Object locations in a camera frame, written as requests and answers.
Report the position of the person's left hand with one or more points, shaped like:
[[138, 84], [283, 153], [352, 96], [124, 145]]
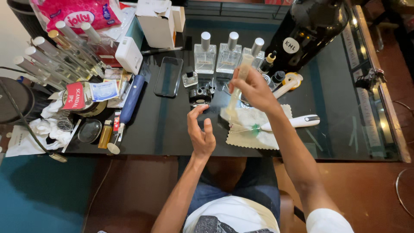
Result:
[[202, 142]]

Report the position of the person's right hand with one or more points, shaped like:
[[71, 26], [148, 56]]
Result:
[[257, 92]]

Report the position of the person's right fingers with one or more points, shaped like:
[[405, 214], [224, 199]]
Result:
[[241, 84]]

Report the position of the large clear plastic syringe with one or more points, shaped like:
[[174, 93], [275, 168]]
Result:
[[245, 64]]

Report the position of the small glass beaker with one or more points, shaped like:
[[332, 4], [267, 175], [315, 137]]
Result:
[[245, 103]]

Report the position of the square perfume bottle silver cap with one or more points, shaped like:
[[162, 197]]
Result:
[[204, 60], [257, 55], [228, 58]]

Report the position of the small dropper bottle gold collar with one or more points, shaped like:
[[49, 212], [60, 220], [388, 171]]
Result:
[[267, 63]]

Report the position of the white tissue sheet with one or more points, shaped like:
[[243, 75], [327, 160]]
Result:
[[250, 118]]

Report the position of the small clear bottle black cap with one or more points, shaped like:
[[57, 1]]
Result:
[[277, 78]]

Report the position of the black round perfume bottle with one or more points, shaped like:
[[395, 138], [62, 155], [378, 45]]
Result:
[[200, 97]]

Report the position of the white funnel with yellow rim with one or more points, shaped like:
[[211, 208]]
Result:
[[291, 83]]

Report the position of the small square bottle black cap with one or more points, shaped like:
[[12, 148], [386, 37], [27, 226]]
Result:
[[190, 79]]

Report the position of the cream microfiber cloth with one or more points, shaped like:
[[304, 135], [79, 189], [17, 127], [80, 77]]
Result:
[[255, 140]]

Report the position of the white handheld frother green tip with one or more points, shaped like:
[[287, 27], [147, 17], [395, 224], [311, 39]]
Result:
[[296, 122]]

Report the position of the clear phone case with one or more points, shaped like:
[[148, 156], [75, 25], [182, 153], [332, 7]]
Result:
[[168, 77]]

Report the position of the black pen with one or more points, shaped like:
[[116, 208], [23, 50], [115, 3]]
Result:
[[161, 50]]

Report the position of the large dark glass bottle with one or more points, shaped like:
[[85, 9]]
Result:
[[307, 29]]

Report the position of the small white carton box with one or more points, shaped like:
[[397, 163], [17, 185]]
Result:
[[179, 18]]

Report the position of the person's blue jeans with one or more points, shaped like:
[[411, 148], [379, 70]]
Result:
[[258, 181]]

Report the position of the large white carton box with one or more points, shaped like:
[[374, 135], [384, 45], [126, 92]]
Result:
[[157, 27]]

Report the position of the blue handheld electric mixer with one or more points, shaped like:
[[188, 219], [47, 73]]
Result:
[[132, 98]]

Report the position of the white rounded plastic device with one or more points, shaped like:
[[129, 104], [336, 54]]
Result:
[[128, 55]]

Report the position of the heap of small packets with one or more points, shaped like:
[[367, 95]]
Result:
[[119, 82]]

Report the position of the small red white box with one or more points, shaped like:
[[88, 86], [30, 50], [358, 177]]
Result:
[[116, 120]]

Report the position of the metal table clamp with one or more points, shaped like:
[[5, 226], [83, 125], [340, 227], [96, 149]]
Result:
[[370, 79]]

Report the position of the person's white printed shirt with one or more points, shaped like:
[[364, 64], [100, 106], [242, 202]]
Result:
[[236, 216]]

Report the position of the brown wooden chair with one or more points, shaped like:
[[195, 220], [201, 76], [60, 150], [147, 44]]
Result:
[[287, 210]]

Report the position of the red perfume bottle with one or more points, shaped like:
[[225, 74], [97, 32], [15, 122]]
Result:
[[108, 53]]

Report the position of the blue white sachet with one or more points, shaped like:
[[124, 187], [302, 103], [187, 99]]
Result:
[[104, 90]]

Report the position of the small amber bottle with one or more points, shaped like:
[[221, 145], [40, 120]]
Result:
[[105, 135]]

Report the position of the round tin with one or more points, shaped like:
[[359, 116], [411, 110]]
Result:
[[92, 108]]

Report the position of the round glass dish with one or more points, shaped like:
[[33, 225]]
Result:
[[89, 131]]

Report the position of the red card label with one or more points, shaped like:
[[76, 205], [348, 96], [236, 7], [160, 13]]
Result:
[[73, 96]]

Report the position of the pink tissue pack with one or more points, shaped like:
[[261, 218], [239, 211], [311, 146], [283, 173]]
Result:
[[77, 14]]

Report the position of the metal wristwatch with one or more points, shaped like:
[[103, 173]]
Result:
[[65, 124]]

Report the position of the row of silver-capped glass tubes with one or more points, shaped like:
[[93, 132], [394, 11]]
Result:
[[58, 55]]

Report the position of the crumpled white tissues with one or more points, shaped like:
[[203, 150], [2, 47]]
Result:
[[48, 127]]

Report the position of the black cylinder speaker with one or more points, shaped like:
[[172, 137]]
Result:
[[24, 19]]

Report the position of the black round appliance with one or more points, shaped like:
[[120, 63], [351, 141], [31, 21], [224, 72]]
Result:
[[14, 100]]

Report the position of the teal floor mat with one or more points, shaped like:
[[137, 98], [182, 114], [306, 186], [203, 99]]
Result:
[[42, 194]]

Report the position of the white paper bag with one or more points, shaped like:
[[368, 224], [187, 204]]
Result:
[[21, 144]]

